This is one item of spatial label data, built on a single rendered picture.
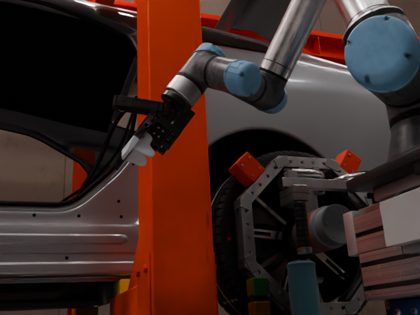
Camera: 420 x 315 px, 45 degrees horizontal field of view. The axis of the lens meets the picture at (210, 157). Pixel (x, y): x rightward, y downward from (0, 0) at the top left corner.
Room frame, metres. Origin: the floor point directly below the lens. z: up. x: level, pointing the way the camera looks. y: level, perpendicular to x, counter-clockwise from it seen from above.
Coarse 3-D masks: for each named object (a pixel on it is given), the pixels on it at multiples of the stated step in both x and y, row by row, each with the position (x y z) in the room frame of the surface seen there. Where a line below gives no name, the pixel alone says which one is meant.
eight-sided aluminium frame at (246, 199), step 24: (264, 168) 1.71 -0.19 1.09; (288, 168) 1.70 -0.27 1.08; (336, 168) 1.74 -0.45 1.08; (360, 192) 1.77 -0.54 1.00; (240, 216) 1.62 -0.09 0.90; (240, 240) 1.66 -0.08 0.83; (240, 264) 1.65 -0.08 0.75; (360, 288) 1.75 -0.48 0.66; (288, 312) 1.68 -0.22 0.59; (336, 312) 1.72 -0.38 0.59
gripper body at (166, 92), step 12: (168, 96) 1.01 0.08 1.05; (180, 96) 1.00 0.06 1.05; (168, 108) 1.02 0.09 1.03; (180, 108) 1.03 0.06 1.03; (144, 120) 0.99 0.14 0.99; (156, 120) 1.00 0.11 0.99; (168, 120) 1.03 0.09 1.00; (180, 120) 1.03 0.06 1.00; (156, 132) 1.02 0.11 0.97; (168, 132) 1.01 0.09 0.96; (180, 132) 1.02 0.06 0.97; (156, 144) 1.02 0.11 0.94; (168, 144) 1.02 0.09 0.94
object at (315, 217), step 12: (336, 204) 1.57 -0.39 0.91; (312, 216) 1.60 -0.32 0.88; (324, 216) 1.55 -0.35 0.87; (336, 216) 1.57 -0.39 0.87; (312, 228) 1.59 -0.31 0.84; (324, 228) 1.55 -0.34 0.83; (336, 228) 1.56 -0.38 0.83; (312, 240) 1.62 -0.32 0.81; (324, 240) 1.58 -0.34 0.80; (336, 240) 1.56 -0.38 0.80; (312, 252) 1.71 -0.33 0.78
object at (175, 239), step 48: (144, 0) 1.24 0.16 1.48; (192, 0) 1.25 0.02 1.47; (144, 48) 1.25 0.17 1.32; (192, 48) 1.25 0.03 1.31; (144, 96) 1.25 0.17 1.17; (192, 144) 1.24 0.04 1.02; (144, 192) 1.27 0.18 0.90; (192, 192) 1.24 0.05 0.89; (144, 240) 1.27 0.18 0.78; (192, 240) 1.24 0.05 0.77; (144, 288) 1.25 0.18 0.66; (192, 288) 1.24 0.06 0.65
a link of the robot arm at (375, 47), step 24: (336, 0) 0.80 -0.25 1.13; (360, 0) 0.76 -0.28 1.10; (384, 0) 0.76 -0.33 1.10; (360, 24) 0.73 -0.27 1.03; (384, 24) 0.71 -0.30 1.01; (408, 24) 0.74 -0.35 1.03; (360, 48) 0.74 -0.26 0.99; (384, 48) 0.72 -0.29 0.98; (408, 48) 0.71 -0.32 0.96; (360, 72) 0.75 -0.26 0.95; (384, 72) 0.73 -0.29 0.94; (408, 72) 0.73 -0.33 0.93; (384, 96) 0.80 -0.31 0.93; (408, 96) 0.80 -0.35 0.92
